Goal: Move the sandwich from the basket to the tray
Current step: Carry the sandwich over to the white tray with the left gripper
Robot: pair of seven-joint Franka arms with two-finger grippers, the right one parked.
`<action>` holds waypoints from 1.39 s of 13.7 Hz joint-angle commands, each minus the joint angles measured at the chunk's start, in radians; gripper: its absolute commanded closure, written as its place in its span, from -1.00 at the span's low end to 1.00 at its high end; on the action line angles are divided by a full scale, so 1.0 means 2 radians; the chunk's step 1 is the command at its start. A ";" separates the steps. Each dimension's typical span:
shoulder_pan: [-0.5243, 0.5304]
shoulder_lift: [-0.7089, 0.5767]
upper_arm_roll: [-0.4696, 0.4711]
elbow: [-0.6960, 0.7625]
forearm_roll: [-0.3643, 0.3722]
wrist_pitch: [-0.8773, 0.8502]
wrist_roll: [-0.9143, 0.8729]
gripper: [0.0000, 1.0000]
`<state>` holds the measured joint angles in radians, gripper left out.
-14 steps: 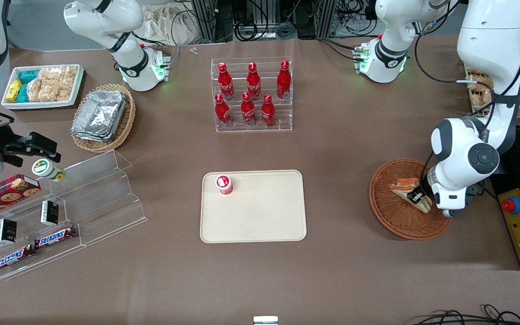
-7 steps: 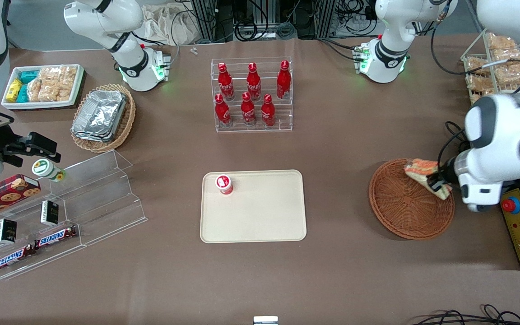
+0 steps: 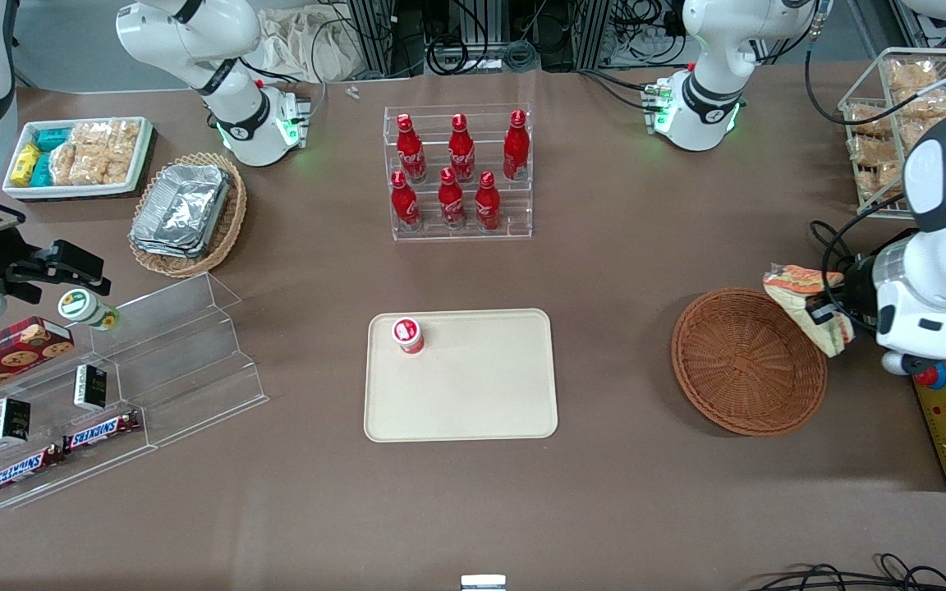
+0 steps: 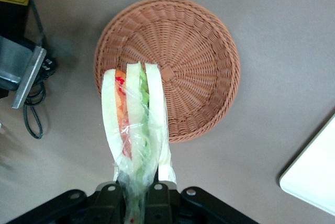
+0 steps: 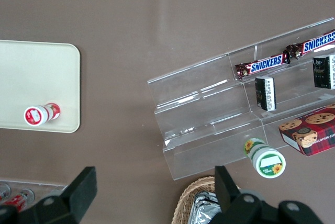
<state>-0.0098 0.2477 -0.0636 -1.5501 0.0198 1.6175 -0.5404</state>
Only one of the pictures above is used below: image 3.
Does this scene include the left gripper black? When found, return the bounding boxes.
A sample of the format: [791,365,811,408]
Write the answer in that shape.
[805,254,883,333]

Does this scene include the triangle sandwich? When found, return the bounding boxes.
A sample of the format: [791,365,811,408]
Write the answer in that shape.
[763,263,856,359]

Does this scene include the round brown wicker basket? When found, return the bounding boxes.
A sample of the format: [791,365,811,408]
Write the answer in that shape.
[671,287,829,437]

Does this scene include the oval light wicker basket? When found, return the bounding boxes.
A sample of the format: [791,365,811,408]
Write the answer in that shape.
[128,152,248,278]

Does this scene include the beige plastic tray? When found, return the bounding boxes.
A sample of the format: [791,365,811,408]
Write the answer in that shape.
[364,309,559,443]

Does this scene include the green sunflower yogurt cup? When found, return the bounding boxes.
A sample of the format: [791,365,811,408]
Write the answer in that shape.
[57,289,121,332]

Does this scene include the red tartan cookie box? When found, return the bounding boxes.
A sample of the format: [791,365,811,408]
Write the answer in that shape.
[0,316,76,409]

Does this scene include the clear rice cracker pack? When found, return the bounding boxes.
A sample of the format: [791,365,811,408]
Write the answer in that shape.
[71,121,113,186]
[50,144,80,186]
[108,120,143,186]

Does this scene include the yellow snack packet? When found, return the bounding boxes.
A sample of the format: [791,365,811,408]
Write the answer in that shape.
[11,144,40,188]

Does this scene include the aluminium foil container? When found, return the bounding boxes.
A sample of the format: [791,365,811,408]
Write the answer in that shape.
[130,230,209,260]
[131,163,232,247]

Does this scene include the small black carton box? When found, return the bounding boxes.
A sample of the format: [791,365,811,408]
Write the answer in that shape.
[73,364,109,412]
[0,397,32,446]

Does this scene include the clear bag of crackers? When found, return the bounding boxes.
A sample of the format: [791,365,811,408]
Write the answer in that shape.
[847,103,894,137]
[859,164,906,203]
[904,86,946,121]
[888,59,939,93]
[851,135,906,167]

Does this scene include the white rectangular snack bin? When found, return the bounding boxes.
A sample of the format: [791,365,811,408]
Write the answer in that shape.
[3,117,155,201]

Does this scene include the clear acrylic stepped shelf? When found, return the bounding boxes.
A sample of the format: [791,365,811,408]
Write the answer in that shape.
[0,273,270,511]

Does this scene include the Snickers chocolate bar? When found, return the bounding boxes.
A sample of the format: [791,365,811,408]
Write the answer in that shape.
[62,410,142,454]
[0,444,65,497]

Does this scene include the clear acrylic bottle rack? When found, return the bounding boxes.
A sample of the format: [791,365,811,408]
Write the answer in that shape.
[383,103,534,241]

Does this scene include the white cloth bag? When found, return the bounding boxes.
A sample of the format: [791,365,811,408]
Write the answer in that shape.
[255,4,363,83]

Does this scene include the red cola bottle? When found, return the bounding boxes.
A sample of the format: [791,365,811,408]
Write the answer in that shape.
[475,170,502,231]
[438,167,467,230]
[503,109,530,181]
[397,113,427,183]
[449,113,476,183]
[391,170,421,232]

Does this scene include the red yogurt cup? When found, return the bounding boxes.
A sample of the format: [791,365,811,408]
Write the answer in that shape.
[392,317,425,355]

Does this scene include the black looped gripper cable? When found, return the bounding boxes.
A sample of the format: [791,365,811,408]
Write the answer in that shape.
[808,195,901,329]

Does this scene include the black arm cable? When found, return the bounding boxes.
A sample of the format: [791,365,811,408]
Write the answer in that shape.
[804,0,946,126]

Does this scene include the white wire basket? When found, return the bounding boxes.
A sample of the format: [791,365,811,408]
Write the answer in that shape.
[838,48,946,219]

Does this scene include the black cables bundle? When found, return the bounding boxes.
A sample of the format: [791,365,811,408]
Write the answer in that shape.
[748,553,946,591]

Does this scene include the black base cables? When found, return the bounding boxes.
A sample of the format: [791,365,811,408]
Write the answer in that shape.
[578,67,664,112]

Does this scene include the thin black base cable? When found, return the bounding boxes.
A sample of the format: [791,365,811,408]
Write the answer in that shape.
[239,56,328,126]

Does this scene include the black coiled cables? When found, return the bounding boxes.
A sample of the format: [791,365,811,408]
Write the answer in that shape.
[425,0,541,76]

